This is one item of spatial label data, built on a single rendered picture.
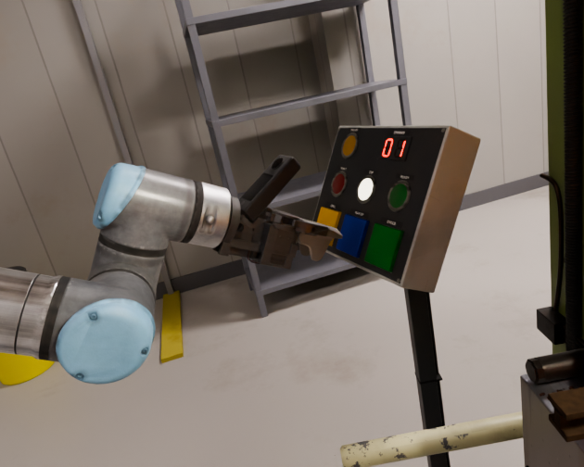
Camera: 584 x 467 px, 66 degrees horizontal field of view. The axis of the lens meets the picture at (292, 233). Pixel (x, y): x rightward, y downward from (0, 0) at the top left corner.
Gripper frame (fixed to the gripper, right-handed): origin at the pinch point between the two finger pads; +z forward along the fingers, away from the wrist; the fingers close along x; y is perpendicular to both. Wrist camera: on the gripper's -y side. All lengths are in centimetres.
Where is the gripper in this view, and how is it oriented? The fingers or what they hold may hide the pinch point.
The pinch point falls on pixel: (336, 231)
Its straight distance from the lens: 76.5
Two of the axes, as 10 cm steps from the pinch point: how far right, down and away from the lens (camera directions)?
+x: 4.4, 2.0, -8.7
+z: 8.6, 1.9, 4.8
